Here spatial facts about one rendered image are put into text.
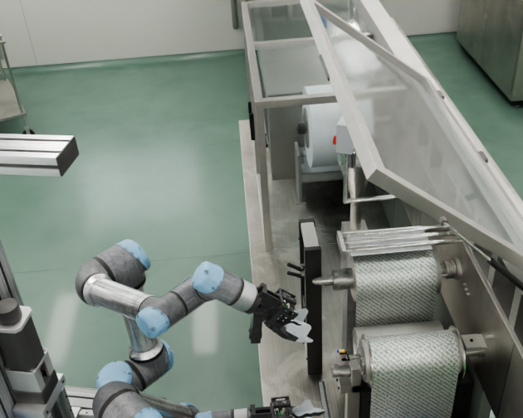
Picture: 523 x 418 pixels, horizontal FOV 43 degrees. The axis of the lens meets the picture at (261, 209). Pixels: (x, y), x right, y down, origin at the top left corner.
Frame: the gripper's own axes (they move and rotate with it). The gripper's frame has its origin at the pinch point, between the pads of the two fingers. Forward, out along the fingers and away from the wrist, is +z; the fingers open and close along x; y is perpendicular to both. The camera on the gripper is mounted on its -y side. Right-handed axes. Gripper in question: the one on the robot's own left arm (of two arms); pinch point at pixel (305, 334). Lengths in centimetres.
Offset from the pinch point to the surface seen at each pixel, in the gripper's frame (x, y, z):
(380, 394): -6.0, -2.3, 27.5
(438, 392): -5.9, 7.0, 41.0
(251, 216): 123, -43, 22
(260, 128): 96, 6, -12
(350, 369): 3.1, -6.0, 21.9
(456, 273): 23, 28, 39
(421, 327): 12.4, 12.1, 36.0
